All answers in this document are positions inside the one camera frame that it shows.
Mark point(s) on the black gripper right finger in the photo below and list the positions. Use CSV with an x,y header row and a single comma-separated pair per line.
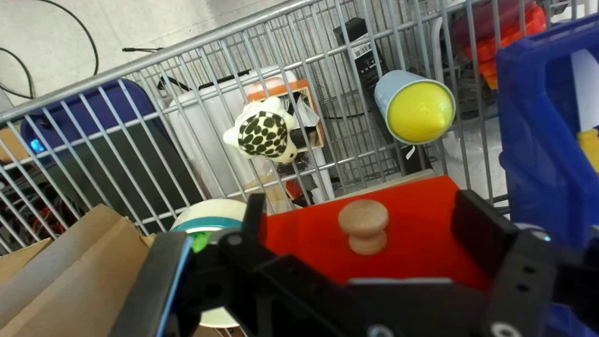
x,y
524,281

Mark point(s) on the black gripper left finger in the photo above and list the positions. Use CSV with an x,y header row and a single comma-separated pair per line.
x,y
155,281

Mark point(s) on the green toy vegetable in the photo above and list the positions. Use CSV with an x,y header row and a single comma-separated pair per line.
x,y
199,241

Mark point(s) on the large open cardboard box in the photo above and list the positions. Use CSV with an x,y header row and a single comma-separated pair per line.
x,y
81,281

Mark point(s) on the white bowl teal rim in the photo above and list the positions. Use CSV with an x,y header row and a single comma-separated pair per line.
x,y
208,215

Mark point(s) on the blue plastic bin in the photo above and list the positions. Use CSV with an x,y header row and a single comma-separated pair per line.
x,y
543,155

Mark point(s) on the white plastic storage tub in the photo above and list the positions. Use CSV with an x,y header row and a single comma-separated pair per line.
x,y
206,124

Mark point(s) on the blue storage tub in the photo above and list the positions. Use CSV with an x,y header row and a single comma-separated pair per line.
x,y
94,118

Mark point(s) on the white spotted turtle toy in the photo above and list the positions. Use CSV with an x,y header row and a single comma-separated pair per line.
x,y
264,131

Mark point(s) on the red orange toy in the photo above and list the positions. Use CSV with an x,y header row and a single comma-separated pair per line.
x,y
498,37

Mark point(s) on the black device white label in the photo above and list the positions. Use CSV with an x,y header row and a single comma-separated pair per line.
x,y
358,43

